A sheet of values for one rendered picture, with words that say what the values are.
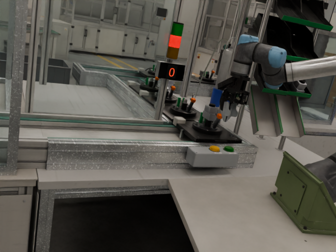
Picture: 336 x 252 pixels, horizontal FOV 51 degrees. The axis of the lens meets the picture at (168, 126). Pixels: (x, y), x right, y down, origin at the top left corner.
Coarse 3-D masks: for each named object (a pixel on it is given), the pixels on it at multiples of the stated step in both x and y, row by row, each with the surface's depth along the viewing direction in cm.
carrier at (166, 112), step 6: (192, 96) 187; (186, 102) 183; (168, 108) 188; (174, 108) 181; (180, 108) 185; (186, 108) 187; (192, 108) 198; (168, 114) 176; (174, 114) 178; (180, 114) 178; (186, 114) 178; (192, 114) 180; (198, 114) 188; (186, 120) 173; (192, 120) 175; (198, 120) 176
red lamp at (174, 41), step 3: (171, 36) 152; (174, 36) 152; (177, 36) 152; (180, 36) 153; (171, 39) 153; (174, 39) 152; (177, 39) 152; (180, 39) 154; (171, 42) 153; (174, 42) 152; (177, 42) 153; (168, 45) 154; (171, 45) 153; (174, 45) 153; (177, 45) 153
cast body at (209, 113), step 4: (208, 104) 162; (212, 104) 159; (204, 108) 162; (208, 108) 159; (212, 108) 158; (216, 108) 159; (204, 112) 162; (208, 112) 158; (212, 112) 159; (216, 112) 160; (204, 116) 161; (208, 116) 158; (212, 116) 158; (212, 120) 159
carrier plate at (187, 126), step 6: (180, 126) 161; (186, 126) 162; (186, 132) 156; (192, 132) 155; (198, 132) 157; (222, 132) 164; (228, 132) 166; (192, 138) 151; (198, 138) 149; (204, 138) 150; (210, 138) 152; (216, 138) 153; (222, 138) 155; (228, 138) 157; (234, 138) 159
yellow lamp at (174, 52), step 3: (168, 48) 154; (171, 48) 153; (174, 48) 153; (177, 48) 154; (168, 51) 154; (171, 51) 154; (174, 51) 154; (177, 51) 155; (168, 54) 155; (171, 54) 154; (174, 54) 154; (177, 54) 155; (168, 57) 155; (171, 57) 154; (174, 57) 155
